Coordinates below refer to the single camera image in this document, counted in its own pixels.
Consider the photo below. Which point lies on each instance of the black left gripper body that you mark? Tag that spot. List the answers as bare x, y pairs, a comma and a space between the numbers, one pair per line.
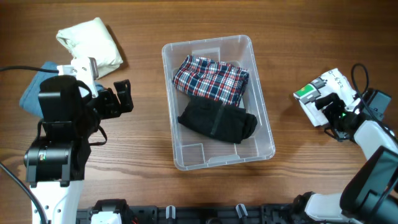
106, 106

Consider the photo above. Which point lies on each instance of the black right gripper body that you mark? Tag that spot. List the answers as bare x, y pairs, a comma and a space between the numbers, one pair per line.
336, 114

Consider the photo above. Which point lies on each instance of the white printed package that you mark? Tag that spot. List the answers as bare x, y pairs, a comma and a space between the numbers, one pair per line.
332, 81

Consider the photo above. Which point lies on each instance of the cream cloth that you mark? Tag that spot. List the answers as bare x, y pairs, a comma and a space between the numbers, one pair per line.
92, 39

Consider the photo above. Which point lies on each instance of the plaid cloth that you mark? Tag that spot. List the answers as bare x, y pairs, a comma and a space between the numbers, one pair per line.
204, 77

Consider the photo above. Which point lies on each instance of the blue jeans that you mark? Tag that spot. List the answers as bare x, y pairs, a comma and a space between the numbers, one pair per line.
34, 93

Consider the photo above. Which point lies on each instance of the black cloth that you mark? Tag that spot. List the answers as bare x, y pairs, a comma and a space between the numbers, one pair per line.
218, 120

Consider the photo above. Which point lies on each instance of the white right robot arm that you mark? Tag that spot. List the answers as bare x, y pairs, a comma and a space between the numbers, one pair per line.
367, 198

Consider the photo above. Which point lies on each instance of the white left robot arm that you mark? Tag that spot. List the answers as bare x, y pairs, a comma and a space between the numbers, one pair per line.
55, 162

